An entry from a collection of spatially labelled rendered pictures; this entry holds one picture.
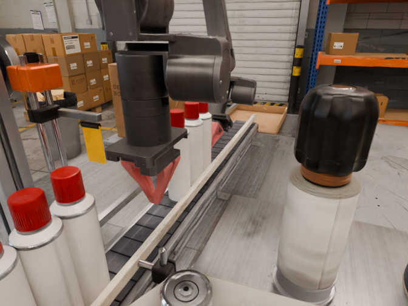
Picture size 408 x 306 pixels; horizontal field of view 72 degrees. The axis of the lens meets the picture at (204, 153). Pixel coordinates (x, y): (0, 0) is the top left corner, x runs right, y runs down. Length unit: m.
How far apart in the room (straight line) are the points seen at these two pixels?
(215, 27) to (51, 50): 3.49
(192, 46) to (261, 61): 4.29
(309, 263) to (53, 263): 0.30
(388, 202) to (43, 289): 0.76
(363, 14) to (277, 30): 1.13
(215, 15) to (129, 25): 0.50
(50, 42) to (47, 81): 3.74
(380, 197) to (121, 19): 0.76
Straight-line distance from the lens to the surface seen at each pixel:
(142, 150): 0.33
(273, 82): 4.60
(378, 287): 0.54
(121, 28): 0.31
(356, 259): 0.57
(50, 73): 0.41
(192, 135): 0.62
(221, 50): 0.29
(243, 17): 4.58
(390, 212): 0.82
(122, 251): 0.54
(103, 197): 0.79
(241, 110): 1.50
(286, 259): 0.43
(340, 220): 0.38
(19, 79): 0.41
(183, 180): 0.60
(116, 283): 0.44
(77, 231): 0.38
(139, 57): 0.31
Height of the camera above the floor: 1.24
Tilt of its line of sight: 25 degrees down
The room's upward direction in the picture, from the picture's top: straight up
